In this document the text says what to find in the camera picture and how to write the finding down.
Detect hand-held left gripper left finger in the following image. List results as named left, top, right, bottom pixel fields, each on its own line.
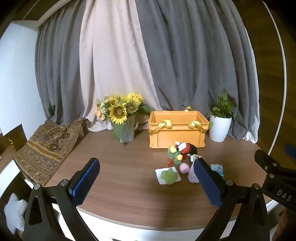
left=23, top=158, right=101, bottom=241

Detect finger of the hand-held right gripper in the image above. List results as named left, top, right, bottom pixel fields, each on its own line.
left=254, top=149, right=281, bottom=173

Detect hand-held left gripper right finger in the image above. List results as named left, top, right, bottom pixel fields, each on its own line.
left=193, top=158, right=271, bottom=241

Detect mouse plush toy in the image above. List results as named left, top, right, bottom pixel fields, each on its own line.
left=167, top=141, right=199, bottom=166

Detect orange plastic crate yellow straps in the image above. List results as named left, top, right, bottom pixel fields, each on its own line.
left=147, top=106, right=210, bottom=149

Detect person's right hand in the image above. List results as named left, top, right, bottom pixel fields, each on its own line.
left=273, top=207, right=292, bottom=240

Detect teal printed packet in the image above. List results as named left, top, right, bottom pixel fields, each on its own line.
left=210, top=163, right=224, bottom=178

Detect pale pink sock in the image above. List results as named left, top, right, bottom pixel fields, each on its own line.
left=188, top=163, right=199, bottom=183

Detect white curtain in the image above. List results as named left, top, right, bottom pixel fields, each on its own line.
left=245, top=116, right=259, bottom=142

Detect green plush toy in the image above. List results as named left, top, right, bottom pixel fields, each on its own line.
left=160, top=168, right=178, bottom=185

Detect green toy on white card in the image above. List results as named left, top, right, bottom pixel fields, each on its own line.
left=155, top=167, right=181, bottom=185

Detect brown patterned cloth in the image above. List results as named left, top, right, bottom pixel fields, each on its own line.
left=13, top=118, right=87, bottom=186

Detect green plant in white pot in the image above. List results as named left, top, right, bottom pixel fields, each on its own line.
left=208, top=92, right=235, bottom=142

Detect striped white cloth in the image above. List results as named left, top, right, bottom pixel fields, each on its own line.
left=3, top=193, right=28, bottom=234

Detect sunflower bouquet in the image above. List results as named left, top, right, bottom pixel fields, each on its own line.
left=93, top=92, right=154, bottom=139

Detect white hoop tube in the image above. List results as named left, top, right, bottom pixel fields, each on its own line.
left=262, top=0, right=287, bottom=158

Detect white cabinet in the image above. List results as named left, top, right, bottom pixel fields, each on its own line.
left=0, top=20, right=48, bottom=137

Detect grey curtain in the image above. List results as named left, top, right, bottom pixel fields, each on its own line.
left=35, top=0, right=258, bottom=141

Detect pale pink curtain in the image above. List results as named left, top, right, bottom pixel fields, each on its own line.
left=80, top=0, right=162, bottom=132

